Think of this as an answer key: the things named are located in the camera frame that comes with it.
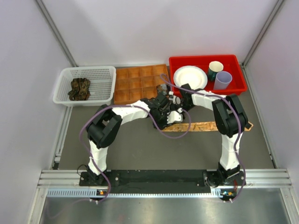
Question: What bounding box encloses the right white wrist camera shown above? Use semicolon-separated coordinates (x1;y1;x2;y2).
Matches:
168;91;181;105

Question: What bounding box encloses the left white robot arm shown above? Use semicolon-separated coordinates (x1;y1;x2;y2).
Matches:
85;93;184;185

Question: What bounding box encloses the orange patterned tie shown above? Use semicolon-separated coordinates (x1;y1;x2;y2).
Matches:
161;120;254;133

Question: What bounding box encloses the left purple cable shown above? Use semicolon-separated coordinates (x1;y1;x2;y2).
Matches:
78;104;192;205

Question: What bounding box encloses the orange compartment tray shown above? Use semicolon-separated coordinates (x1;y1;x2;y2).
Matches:
114;64;168;105

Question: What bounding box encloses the red plastic bin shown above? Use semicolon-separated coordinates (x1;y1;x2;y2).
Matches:
169;55;247;95

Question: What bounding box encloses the white paper plate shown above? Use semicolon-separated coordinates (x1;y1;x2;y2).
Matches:
173;66;208;90

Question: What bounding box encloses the lavender plastic cup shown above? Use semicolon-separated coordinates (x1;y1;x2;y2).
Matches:
214;71;233;90

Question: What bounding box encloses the slotted cable duct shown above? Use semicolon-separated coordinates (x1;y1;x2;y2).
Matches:
47;189;234;199

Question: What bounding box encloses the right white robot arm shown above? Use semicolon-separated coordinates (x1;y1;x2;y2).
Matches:
179;84;248;187

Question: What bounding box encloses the rolled dark patterned tie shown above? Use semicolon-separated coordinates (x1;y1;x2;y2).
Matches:
156;84;170;95

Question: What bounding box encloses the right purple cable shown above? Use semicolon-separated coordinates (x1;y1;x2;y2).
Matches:
160;73;246;203

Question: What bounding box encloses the purple cable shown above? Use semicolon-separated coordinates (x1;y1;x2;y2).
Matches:
160;73;246;203
78;104;192;205

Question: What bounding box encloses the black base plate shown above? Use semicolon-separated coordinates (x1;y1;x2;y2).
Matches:
79;169;244;193

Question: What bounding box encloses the dark camouflage tie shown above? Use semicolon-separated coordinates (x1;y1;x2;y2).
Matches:
68;78;91;101

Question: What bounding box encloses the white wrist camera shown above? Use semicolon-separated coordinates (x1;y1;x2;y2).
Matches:
168;91;181;105
167;108;183;124

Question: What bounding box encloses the white perforated plastic basket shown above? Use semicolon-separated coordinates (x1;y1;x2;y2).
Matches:
53;66;116;107

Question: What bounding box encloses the green cup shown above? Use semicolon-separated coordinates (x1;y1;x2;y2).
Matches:
207;61;224;82

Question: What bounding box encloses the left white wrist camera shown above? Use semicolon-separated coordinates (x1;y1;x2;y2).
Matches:
167;108;183;124

